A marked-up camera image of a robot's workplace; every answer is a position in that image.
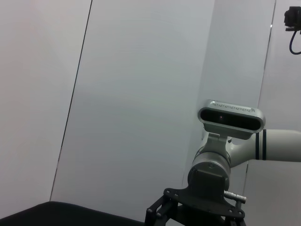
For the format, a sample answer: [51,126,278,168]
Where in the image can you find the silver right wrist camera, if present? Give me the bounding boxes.
[197,99,266,141]

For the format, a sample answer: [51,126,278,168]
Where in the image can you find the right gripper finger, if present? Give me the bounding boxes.
[145,194,181,226]
[223,215,245,226]

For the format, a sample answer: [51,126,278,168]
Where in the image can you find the silver plug with grey cable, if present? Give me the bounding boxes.
[224,190,248,203]

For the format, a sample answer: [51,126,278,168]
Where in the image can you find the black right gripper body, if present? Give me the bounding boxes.
[163,167,246,226]

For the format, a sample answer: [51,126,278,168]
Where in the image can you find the dark blue camera cable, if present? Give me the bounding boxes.
[288,30,301,55]

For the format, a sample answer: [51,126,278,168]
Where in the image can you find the black mounted camera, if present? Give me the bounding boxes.
[283,6,301,32]

